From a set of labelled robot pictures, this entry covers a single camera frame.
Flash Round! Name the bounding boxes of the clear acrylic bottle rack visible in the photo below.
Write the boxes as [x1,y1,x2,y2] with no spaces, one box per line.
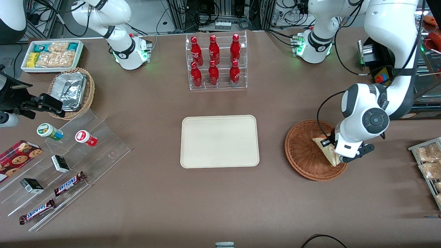
[185,31,248,91]

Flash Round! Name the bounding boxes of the aluminium equipment frame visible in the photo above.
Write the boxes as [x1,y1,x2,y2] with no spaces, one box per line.
[167,0,276,33]

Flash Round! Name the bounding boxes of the black camera cable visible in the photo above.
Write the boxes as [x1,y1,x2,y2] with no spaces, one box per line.
[317,90,347,138]

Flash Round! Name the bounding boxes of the red chocolate chip cookie box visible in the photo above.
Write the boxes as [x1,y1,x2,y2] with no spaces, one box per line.
[0,140,42,183]

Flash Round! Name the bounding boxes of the triangle sandwich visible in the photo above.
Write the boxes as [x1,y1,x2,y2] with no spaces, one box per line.
[312,137,340,167]

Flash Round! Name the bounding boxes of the red cola bottle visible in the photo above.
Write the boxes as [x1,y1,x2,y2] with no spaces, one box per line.
[208,60,219,86]
[191,61,203,87]
[229,59,240,85]
[230,33,241,63]
[209,35,220,65]
[191,36,204,66]

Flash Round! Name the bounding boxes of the clear acrylic stepped shelf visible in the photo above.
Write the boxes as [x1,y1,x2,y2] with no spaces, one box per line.
[0,110,132,232]

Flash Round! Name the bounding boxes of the grey wire snack rack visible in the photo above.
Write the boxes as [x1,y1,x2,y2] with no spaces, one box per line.
[408,137,441,211]

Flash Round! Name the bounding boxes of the red label white jar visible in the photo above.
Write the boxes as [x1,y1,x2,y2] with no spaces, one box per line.
[75,130,98,147]

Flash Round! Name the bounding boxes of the Snickers chocolate bar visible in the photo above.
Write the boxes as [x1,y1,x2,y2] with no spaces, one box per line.
[53,171,86,197]
[19,199,55,225]

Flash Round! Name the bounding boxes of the green label white jar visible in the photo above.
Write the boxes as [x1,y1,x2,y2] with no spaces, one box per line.
[37,123,63,141]

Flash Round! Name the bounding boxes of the cream plastic tray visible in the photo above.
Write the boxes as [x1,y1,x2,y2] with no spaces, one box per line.
[180,115,259,169]

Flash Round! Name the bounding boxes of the stacked aluminium foil trays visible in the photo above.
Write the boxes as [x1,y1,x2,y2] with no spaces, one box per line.
[51,72,87,112]

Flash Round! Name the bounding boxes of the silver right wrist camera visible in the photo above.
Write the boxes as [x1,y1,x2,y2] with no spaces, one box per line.
[0,112,20,128]

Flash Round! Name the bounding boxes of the white snack bin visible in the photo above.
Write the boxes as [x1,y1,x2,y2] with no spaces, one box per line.
[21,40,84,73]

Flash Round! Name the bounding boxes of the light wicker basket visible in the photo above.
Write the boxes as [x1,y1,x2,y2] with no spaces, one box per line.
[48,68,95,121]

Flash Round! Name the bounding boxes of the black looped cable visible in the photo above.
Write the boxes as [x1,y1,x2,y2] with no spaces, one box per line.
[301,234,348,248]

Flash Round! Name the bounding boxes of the dark green small box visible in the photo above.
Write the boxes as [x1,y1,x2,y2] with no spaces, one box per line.
[20,178,44,194]
[51,155,70,173]

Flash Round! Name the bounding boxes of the brown round wicker basket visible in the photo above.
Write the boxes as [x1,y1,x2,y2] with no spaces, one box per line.
[285,119,348,181]

